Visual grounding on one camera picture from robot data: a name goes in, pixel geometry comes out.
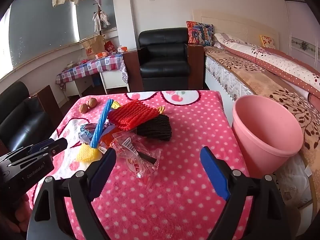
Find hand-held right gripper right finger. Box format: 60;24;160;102
199;146;292;240

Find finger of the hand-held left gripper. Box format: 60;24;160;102
48;137;68;155
29;139;57;153

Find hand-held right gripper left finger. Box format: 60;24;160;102
26;147;118;240

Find yellow foam fruit net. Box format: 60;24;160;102
76;144;103;164

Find clear plastic wrapper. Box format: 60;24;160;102
112;132;163;188

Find blue foam fruit net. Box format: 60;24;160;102
90;99;114;150

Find pink plastic bucket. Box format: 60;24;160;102
232;94;304;178

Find red foam fruit net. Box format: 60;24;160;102
107;99;159;132

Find black foam fruit net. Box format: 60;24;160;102
136;114;173;142

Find person's left hand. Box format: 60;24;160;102
14;194;33;233

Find blue crumpled wrapper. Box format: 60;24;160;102
78;124;100;144

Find black leather sofa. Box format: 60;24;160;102
0;81;54;150

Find orange snack wrapper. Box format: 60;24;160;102
100;130;118;150

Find brown wooden side table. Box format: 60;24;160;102
30;92;63;130

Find white table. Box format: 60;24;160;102
65;69;130;98

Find checkered cloth side table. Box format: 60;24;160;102
55;54;125;85

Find bed with floral blanket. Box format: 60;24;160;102
205;45;320;205

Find brown paper bag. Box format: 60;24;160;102
80;35;106;58

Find dark wooden side cabinet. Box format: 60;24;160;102
187;44;205;90

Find wooden coat rack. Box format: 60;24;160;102
92;5;107;38

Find large window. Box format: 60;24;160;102
0;0;118;73

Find black leather armchair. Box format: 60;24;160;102
138;27;190;92

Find floral pink white quilt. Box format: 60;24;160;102
214;32;320;98

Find white garment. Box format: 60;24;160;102
92;11;110;34

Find colourful printed pillow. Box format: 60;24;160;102
186;21;214;47

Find yellow floral pillow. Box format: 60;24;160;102
259;35;275;48

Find cream bed headboard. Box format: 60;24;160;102
192;9;279;46

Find white wardrobe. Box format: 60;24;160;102
280;0;320;65

